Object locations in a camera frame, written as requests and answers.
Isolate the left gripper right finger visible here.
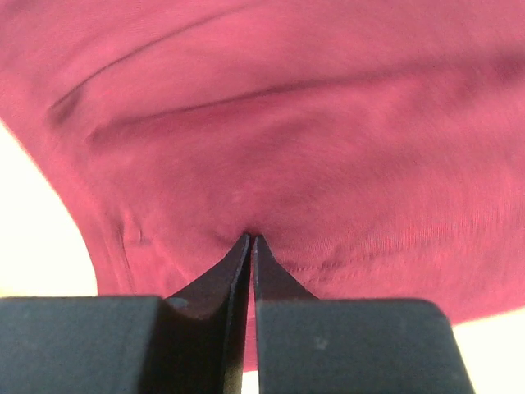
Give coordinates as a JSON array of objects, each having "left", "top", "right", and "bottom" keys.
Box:
[{"left": 253, "top": 236, "right": 317, "bottom": 393}]

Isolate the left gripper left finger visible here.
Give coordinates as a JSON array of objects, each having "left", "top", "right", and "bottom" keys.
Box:
[{"left": 167, "top": 235, "right": 251, "bottom": 393}]

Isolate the maroon t shirt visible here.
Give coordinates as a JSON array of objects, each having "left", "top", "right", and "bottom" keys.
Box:
[{"left": 0, "top": 0, "right": 525, "bottom": 373}]

